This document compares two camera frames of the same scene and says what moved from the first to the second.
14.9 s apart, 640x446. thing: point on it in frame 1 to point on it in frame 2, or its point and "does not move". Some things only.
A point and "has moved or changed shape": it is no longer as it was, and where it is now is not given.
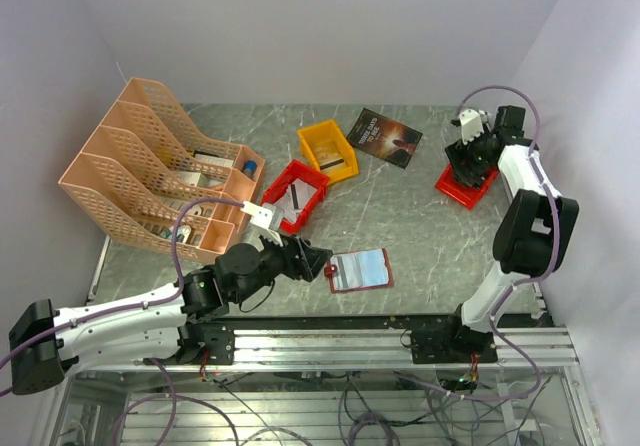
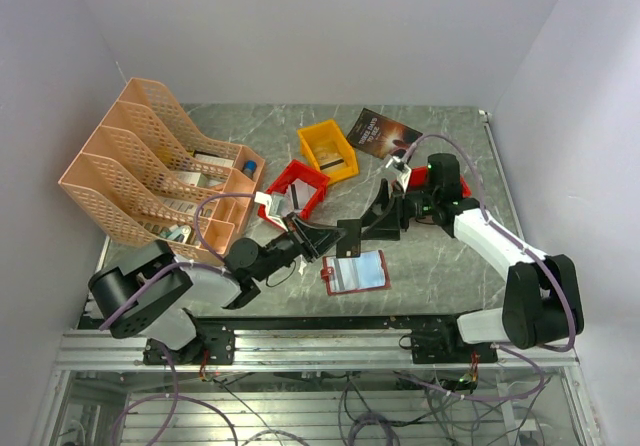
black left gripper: [306, 263] to [320, 239]
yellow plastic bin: [325, 147] does not move
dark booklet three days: [386, 137] does not move
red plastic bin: [466, 195] has moved or changed shape
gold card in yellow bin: [330, 158] does not move
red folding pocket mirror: [359, 270] does not move
